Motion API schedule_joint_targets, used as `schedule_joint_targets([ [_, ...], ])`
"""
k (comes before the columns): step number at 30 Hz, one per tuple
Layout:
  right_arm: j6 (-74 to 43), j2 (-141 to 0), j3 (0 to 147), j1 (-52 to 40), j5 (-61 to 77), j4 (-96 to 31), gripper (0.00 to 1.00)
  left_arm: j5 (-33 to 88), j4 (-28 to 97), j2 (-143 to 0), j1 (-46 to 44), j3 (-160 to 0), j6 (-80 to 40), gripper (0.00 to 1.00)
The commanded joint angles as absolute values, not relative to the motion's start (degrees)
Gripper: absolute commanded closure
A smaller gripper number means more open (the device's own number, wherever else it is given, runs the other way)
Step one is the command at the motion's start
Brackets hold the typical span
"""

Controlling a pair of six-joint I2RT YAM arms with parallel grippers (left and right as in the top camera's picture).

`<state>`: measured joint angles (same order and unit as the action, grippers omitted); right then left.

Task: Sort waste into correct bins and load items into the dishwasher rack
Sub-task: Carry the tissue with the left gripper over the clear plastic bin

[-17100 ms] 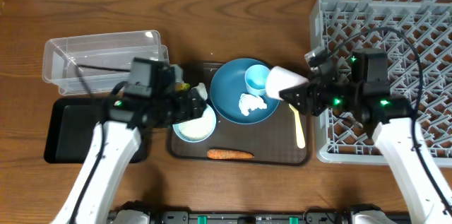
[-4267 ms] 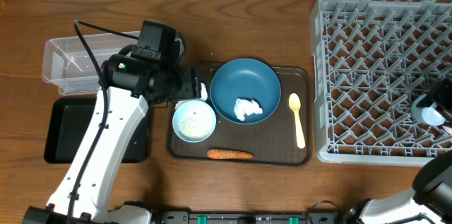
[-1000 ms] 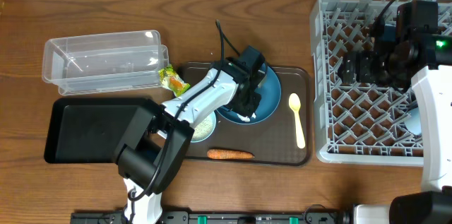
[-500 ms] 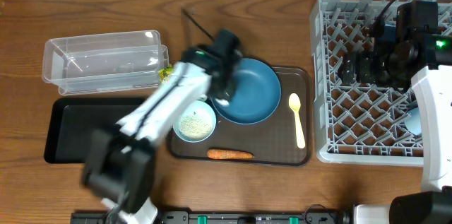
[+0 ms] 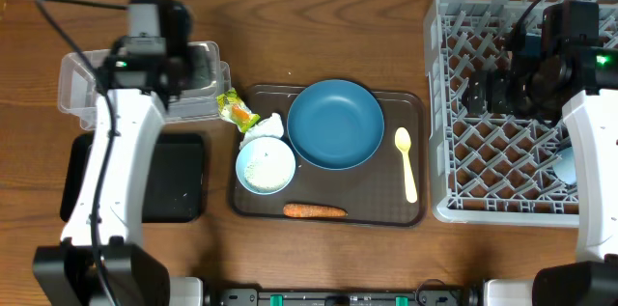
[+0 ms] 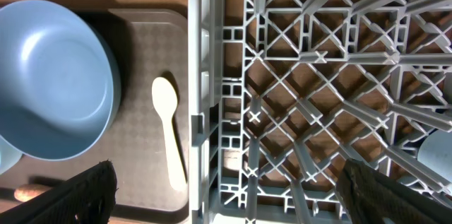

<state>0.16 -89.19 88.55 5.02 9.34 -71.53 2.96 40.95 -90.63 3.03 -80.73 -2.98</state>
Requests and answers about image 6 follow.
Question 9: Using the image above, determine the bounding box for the grey plastic dishwasher rack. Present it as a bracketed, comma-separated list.
[188, 0, 451, 223]

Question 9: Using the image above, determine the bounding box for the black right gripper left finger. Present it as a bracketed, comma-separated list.
[1, 160, 117, 224]

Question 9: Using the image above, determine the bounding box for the orange carrot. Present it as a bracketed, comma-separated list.
[14, 184, 50, 202]

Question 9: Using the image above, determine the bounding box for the light blue plastic cup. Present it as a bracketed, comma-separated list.
[417, 129, 451, 188]

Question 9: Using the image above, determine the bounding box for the dark blue plate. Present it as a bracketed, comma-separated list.
[1, 0, 121, 161]

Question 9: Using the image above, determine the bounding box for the light blue bowl with rice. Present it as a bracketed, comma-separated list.
[0, 137, 22, 174]

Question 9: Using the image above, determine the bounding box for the pale yellow plastic spoon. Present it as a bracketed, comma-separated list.
[152, 77, 186, 191]

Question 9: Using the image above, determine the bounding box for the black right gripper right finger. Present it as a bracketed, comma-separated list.
[335, 159, 451, 224]

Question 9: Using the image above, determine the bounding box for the dark brown serving tray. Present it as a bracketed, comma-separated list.
[1, 8, 189, 223]

